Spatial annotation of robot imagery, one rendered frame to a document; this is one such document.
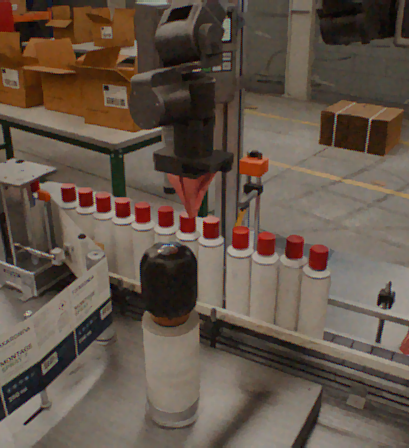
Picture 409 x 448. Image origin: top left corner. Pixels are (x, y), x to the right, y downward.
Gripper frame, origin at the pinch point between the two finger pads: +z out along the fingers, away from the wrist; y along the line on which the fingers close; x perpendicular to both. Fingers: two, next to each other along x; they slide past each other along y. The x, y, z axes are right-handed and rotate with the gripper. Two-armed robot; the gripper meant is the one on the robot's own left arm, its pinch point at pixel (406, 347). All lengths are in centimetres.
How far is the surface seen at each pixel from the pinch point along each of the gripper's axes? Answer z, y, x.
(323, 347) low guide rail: 10.3, 4.4, -9.2
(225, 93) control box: -3, -10, -57
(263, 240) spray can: 5.4, 2.5, -31.0
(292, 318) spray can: 13.6, 1.3, -16.2
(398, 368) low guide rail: 1.4, 4.3, 0.9
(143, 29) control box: -4, -1, -74
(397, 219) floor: 96, -260, 26
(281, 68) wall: 203, -572, -161
